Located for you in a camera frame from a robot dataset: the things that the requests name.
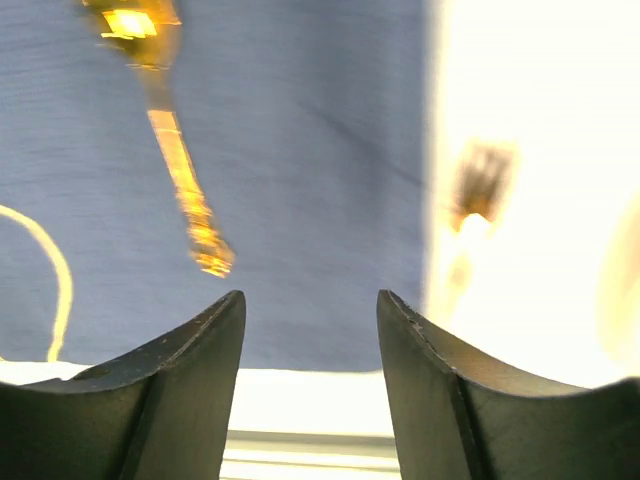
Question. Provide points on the aluminium frame rail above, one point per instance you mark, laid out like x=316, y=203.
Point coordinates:
x=307, y=456

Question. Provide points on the copper fork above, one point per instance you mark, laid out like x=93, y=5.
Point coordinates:
x=483, y=175

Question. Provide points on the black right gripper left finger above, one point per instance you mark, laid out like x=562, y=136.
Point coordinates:
x=160, y=411

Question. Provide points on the white paper plate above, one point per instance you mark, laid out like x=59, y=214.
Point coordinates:
x=618, y=306

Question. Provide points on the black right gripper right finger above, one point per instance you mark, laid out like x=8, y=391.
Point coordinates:
x=459, y=413

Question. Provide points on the copper spoon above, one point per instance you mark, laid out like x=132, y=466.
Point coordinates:
x=148, y=34

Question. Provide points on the blue cloth placemat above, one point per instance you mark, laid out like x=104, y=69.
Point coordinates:
x=304, y=122

